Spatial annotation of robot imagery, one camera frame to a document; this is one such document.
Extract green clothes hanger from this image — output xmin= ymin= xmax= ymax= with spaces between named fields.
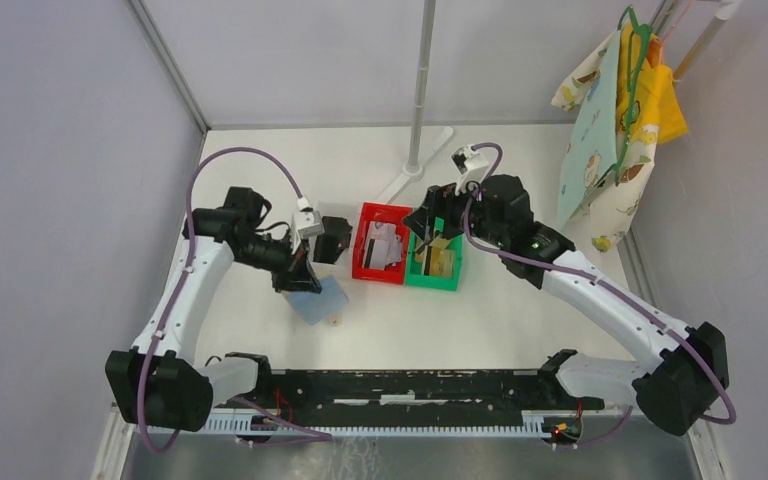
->
xmin=613 ymin=5 xmax=659 ymax=186

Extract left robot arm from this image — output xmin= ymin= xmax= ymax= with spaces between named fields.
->
xmin=105 ymin=187 xmax=324 ymax=432

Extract white pole stand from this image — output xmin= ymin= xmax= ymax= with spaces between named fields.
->
xmin=375 ymin=0 xmax=455 ymax=204

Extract white cable duct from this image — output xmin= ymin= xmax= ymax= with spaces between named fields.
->
xmin=208 ymin=413 xmax=548 ymax=439

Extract beige card holder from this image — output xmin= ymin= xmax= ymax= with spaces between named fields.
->
xmin=283 ymin=275 xmax=349 ymax=325

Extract black cards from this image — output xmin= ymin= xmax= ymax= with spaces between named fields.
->
xmin=312 ymin=216 xmax=353 ymax=264

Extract silver cards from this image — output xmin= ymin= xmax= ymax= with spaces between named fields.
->
xmin=361 ymin=221 xmax=403 ymax=271

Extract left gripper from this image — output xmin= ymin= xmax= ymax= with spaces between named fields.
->
xmin=234 ymin=229 xmax=322 ymax=293

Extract white hanger rail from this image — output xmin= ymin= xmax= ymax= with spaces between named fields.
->
xmin=673 ymin=0 xmax=743 ymax=83

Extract purple cable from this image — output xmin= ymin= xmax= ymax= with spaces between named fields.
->
xmin=460 ymin=141 xmax=738 ymax=450
xmin=136 ymin=146 xmax=336 ymax=456

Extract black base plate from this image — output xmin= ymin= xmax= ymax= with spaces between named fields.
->
xmin=231 ymin=369 xmax=605 ymax=428

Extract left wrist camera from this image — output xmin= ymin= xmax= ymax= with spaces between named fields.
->
xmin=290 ymin=196 xmax=325 ymax=252

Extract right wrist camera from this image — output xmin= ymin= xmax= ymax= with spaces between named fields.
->
xmin=451 ymin=145 xmax=491 ymax=194

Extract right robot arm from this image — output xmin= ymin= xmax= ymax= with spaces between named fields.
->
xmin=402 ymin=175 xmax=737 ymax=436

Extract red plastic bin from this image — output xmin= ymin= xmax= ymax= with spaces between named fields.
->
xmin=351 ymin=202 xmax=412 ymax=285

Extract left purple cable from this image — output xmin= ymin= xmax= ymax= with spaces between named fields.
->
xmin=136 ymin=146 xmax=336 ymax=456

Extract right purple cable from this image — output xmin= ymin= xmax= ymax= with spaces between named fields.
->
xmin=460 ymin=141 xmax=738 ymax=450

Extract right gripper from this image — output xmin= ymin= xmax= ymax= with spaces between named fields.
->
xmin=401 ymin=175 xmax=507 ymax=248

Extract gold cards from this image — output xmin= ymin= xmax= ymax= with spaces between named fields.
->
xmin=414 ymin=237 xmax=456 ymax=278

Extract yellow hanging garment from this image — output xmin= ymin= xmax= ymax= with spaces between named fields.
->
xmin=616 ymin=23 xmax=688 ymax=144

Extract hanging patterned cloth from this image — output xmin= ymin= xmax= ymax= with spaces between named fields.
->
xmin=551 ymin=30 xmax=654 ymax=252

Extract clear plastic bin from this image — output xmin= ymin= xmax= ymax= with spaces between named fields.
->
xmin=309 ymin=202 xmax=361 ymax=280

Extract green plastic bin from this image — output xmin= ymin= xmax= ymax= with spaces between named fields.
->
xmin=404 ymin=219 xmax=463 ymax=292

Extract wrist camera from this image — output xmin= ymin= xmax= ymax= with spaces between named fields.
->
xmin=290 ymin=196 xmax=325 ymax=252
xmin=451 ymin=145 xmax=491 ymax=194

